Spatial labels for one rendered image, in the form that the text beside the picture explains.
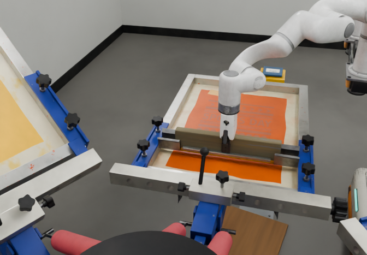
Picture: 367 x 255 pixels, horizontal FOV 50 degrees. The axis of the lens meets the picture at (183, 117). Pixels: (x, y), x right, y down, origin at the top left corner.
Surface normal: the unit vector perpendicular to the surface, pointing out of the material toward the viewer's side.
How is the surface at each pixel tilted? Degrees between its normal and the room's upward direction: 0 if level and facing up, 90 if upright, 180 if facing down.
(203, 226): 0
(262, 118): 0
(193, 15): 90
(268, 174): 0
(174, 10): 90
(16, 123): 32
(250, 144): 90
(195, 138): 90
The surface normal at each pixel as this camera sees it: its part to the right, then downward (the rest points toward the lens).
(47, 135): 0.37, -0.53
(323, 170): -0.01, -0.85
